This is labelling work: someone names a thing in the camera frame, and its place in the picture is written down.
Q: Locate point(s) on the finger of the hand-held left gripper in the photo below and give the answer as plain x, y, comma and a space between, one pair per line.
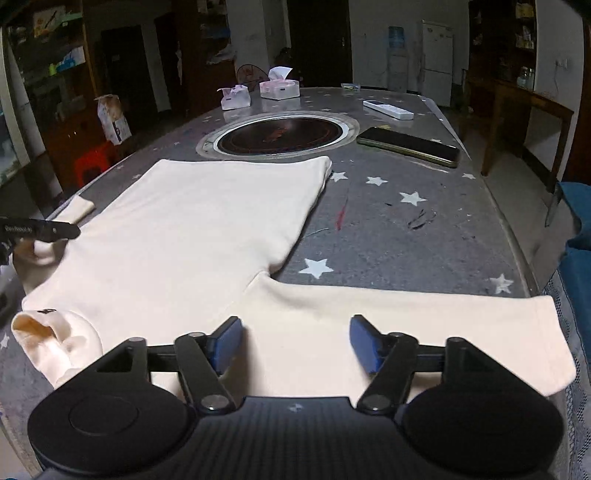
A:
46, 229

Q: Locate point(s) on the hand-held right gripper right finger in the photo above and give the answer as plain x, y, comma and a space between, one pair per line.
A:
364, 344

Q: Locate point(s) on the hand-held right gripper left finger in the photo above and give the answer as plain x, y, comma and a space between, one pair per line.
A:
227, 344

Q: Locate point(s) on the cream sweatshirt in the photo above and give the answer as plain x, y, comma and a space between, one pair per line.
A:
184, 230

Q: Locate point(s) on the red plastic stool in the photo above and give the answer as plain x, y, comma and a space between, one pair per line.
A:
94, 161

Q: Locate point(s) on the grey star-print tablecloth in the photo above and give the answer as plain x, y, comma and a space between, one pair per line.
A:
392, 240

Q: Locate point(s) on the white cardboard box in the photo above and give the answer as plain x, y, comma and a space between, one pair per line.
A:
113, 120

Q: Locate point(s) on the wooden shelf cabinet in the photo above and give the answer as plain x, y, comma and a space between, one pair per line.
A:
51, 69

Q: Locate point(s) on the black smartphone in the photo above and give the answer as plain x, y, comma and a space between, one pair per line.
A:
408, 146

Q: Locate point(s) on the round built-in induction cooktop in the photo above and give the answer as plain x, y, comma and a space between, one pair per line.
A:
277, 136

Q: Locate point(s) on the blue chair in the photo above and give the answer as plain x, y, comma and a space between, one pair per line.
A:
577, 277

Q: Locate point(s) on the small white tissue pack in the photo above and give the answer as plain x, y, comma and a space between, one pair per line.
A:
234, 98

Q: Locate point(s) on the white remote control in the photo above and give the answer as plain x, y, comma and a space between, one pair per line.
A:
388, 109

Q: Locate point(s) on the electric fan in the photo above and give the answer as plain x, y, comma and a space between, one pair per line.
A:
249, 76

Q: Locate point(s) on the small green packet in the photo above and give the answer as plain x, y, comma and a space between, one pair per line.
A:
351, 86

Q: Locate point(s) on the pink tissue box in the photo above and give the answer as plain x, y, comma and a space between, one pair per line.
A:
279, 87

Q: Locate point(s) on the water dispenser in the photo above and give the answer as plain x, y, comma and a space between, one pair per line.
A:
397, 64

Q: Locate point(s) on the white refrigerator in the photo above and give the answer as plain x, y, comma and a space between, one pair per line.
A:
436, 60

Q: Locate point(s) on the wooden side table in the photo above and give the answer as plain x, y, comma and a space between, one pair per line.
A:
531, 99

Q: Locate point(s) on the dark wooden door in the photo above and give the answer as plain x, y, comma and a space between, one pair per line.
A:
318, 41

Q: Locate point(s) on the glass jar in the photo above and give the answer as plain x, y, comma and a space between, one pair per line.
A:
525, 78

